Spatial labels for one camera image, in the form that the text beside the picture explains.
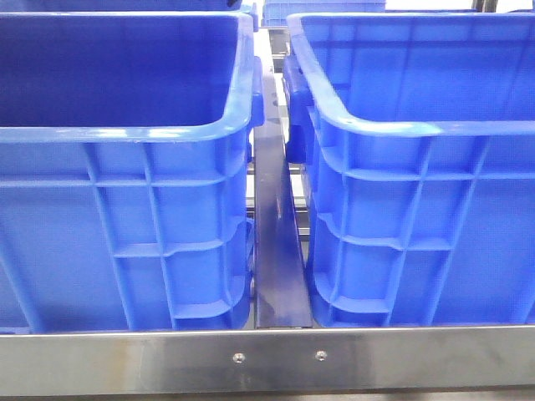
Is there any metal divider bar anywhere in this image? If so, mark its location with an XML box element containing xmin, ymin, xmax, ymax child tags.
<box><xmin>254</xmin><ymin>71</ymin><xmax>313</xmax><ymax>329</ymax></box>

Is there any left blue plastic crate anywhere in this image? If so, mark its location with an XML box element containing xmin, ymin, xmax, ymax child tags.
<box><xmin>1</xmin><ymin>12</ymin><xmax>263</xmax><ymax>334</ymax></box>

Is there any blue plastic crate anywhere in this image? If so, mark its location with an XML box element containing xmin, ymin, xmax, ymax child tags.
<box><xmin>1</xmin><ymin>12</ymin><xmax>263</xmax><ymax>334</ymax></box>
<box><xmin>283</xmin><ymin>13</ymin><xmax>534</xmax><ymax>327</ymax></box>

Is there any right blue plastic crate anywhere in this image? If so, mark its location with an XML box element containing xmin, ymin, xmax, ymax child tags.
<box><xmin>283</xmin><ymin>13</ymin><xmax>534</xmax><ymax>327</ymax></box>

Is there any rear right blue crate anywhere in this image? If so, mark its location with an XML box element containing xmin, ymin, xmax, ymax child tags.
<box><xmin>262</xmin><ymin>0</ymin><xmax>386</xmax><ymax>28</ymax></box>

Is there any rear left blue crate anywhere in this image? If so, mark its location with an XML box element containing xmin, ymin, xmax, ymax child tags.
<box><xmin>1</xmin><ymin>0</ymin><xmax>258</xmax><ymax>26</ymax></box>

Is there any stainless steel front rail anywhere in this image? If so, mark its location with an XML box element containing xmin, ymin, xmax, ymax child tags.
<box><xmin>1</xmin><ymin>326</ymin><xmax>534</xmax><ymax>397</ymax></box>

